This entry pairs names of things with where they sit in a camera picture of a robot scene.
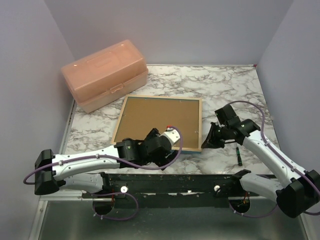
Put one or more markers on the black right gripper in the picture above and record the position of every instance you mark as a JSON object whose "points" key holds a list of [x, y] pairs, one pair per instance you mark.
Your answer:
{"points": [[210, 142]]}

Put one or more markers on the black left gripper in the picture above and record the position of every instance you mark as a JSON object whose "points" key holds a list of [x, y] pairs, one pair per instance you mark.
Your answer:
{"points": [[162, 161]]}

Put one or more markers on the brown backing board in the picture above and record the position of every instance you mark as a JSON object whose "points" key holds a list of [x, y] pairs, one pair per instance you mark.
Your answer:
{"points": [[160, 117]]}

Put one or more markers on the blue wooden picture frame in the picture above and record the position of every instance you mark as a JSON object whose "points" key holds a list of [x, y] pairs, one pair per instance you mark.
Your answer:
{"points": [[200, 125]]}

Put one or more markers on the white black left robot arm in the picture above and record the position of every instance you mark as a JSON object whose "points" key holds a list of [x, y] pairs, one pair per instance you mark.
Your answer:
{"points": [[53, 172]]}

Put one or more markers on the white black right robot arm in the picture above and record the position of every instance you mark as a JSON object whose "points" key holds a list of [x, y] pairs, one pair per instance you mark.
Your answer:
{"points": [[296, 189]]}

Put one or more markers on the green black screwdriver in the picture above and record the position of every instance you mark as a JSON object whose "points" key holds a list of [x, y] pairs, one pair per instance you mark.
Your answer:
{"points": [[239, 158]]}

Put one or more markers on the pink plastic storage box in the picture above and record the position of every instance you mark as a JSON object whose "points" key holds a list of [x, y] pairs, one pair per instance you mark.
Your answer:
{"points": [[105, 76]]}

